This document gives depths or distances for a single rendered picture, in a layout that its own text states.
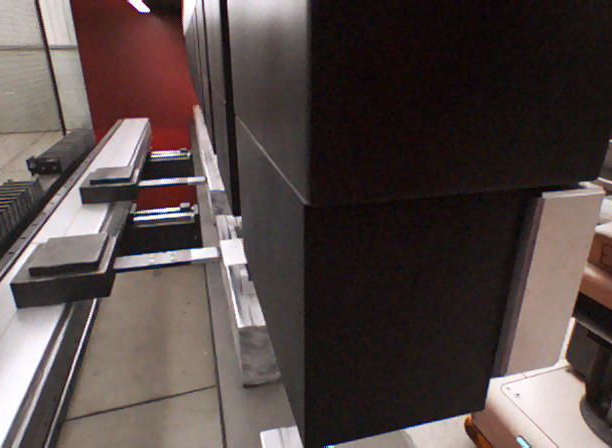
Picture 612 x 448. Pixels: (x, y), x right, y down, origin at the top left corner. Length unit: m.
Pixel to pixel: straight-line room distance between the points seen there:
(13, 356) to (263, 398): 0.28
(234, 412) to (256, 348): 0.08
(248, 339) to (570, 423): 1.18
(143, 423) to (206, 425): 0.23
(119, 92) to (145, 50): 0.28
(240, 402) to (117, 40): 2.38
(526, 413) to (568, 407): 0.14
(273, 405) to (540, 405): 1.13
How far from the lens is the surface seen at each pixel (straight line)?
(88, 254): 0.64
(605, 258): 1.22
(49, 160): 1.24
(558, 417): 1.57
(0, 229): 0.85
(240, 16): 0.19
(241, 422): 0.57
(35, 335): 0.59
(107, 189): 0.99
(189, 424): 1.80
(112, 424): 1.89
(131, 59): 2.75
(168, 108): 2.76
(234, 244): 0.68
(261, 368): 0.59
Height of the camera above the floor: 1.29
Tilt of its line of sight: 22 degrees down
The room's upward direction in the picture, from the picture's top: straight up
